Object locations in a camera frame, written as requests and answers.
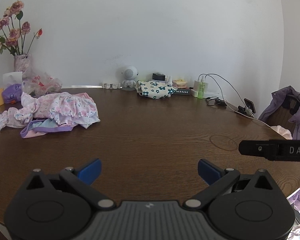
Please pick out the green liquid bottle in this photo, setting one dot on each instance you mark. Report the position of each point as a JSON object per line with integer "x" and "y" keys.
{"x": 201, "y": 87}

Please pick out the white power strip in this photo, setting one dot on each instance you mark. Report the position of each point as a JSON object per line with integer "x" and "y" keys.
{"x": 107, "y": 85}

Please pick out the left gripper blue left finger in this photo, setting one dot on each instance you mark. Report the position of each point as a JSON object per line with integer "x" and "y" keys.
{"x": 80, "y": 180}

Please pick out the white tissue pack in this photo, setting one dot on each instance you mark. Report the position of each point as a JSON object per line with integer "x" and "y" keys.
{"x": 12, "y": 78}

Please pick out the white round robot toy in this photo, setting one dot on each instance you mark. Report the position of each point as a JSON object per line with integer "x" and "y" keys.
{"x": 130, "y": 74}

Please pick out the phone on clip stand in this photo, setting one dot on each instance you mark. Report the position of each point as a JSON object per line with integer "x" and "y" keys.
{"x": 248, "y": 109}

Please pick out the black label box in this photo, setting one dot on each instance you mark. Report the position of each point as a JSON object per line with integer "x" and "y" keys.
{"x": 183, "y": 91}

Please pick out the vase with dried roses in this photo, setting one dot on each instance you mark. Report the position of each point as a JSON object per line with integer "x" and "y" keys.
{"x": 13, "y": 36}

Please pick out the cream teal flower garment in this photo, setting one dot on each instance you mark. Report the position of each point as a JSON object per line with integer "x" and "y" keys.
{"x": 155, "y": 89}

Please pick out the purple plush toy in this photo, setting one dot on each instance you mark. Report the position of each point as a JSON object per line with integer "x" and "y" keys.
{"x": 12, "y": 94}

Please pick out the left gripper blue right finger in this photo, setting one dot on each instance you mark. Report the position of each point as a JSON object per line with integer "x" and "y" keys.
{"x": 219, "y": 182}

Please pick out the crumpled plastic bag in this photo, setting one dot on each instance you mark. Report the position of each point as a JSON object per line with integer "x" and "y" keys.
{"x": 38, "y": 84}

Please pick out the purple trimmed pastel garment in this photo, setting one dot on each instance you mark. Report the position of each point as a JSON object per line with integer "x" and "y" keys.
{"x": 41, "y": 127}

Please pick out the purple jacket on chair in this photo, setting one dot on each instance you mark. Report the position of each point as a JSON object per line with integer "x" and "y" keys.
{"x": 284, "y": 111}

